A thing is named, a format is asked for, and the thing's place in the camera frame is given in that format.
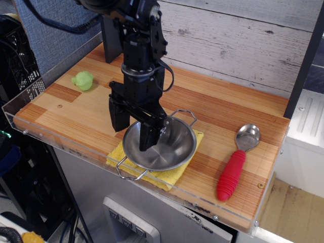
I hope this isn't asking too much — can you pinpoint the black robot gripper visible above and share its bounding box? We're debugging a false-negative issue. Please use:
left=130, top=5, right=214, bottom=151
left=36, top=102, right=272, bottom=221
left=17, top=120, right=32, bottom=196
left=109, top=65, right=167, bottom=151

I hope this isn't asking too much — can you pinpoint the steel bowl with wire handles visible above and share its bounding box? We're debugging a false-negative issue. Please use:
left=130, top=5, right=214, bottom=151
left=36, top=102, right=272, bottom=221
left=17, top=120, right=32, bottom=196
left=115, top=109, right=197, bottom=181

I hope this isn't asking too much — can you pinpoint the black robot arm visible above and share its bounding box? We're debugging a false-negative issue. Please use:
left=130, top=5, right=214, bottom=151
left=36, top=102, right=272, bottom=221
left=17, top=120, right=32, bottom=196
left=78, top=1, right=168, bottom=151

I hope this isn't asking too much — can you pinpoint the yellow folded cloth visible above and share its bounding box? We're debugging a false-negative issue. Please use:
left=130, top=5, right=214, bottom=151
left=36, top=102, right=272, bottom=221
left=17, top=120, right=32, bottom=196
left=106, top=142, right=193, bottom=191

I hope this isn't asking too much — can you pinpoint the green toy figure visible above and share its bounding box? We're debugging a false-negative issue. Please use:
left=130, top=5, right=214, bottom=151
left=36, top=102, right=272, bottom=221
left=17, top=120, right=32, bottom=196
left=71, top=71, right=94, bottom=91

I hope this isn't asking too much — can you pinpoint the stainless steel appliance below table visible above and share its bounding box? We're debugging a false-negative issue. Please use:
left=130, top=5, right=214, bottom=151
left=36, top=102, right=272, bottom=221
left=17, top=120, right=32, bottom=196
left=54, top=148, right=237, bottom=242

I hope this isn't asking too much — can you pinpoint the clear acrylic table guard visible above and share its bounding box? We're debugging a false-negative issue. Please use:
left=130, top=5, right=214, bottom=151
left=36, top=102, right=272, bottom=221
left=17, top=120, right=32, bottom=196
left=3, top=44, right=289, bottom=233

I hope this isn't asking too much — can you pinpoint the black plastic crate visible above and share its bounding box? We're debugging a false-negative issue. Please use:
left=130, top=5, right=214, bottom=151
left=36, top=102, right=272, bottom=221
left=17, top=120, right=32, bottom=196
left=0, top=27, right=41, bottom=92

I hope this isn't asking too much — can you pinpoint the yellow object bottom left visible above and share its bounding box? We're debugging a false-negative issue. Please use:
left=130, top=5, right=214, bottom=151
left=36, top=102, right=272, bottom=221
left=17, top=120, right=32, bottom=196
left=21, top=231, right=45, bottom=243

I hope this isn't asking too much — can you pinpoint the white ribbed cabinet right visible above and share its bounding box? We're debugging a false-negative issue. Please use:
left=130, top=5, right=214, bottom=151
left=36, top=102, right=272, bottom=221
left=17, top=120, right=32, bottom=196
left=274, top=90, right=323, bottom=197

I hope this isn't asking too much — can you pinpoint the dark grey left post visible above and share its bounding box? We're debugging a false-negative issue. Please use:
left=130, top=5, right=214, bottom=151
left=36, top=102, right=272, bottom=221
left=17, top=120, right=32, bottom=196
left=101, top=17, right=122, bottom=63

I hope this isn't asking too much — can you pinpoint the dark grey post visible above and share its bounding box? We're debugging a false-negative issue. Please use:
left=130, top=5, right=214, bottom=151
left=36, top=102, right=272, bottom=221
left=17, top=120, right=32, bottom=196
left=101, top=17, right=122, bottom=63
left=283, top=1, right=323, bottom=119

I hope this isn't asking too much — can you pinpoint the red handled metal spoon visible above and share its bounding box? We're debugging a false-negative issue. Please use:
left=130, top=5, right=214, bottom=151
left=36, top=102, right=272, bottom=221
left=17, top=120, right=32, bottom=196
left=216, top=124, right=260, bottom=201

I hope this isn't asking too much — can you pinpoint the dark grey right post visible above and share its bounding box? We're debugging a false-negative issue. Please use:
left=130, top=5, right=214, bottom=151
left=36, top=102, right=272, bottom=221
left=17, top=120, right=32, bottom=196
left=283, top=1, right=323, bottom=119

